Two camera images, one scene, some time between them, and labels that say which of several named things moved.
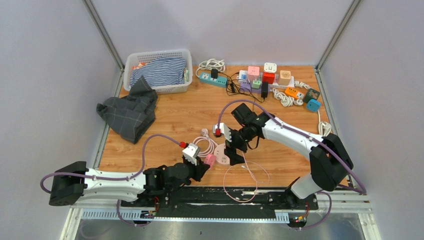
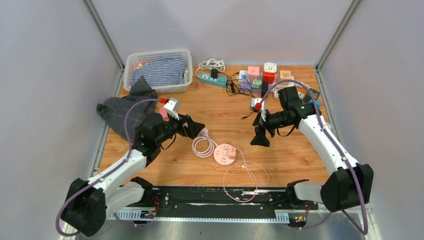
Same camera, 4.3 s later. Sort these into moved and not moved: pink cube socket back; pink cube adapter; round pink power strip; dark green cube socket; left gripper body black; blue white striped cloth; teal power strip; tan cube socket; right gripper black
Moved: right gripper black; pink cube adapter; left gripper body black
Not moved: pink cube socket back; tan cube socket; dark green cube socket; round pink power strip; blue white striped cloth; teal power strip
